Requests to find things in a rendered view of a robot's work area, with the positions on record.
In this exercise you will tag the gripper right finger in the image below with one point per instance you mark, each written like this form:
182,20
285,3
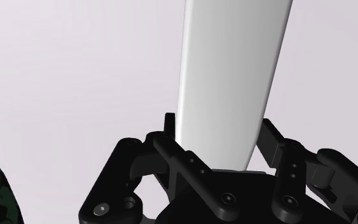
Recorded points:
290,186

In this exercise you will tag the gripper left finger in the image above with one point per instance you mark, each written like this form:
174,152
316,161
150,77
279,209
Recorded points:
116,183

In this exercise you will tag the white tapered smooth object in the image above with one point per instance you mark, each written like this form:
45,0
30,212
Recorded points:
228,77

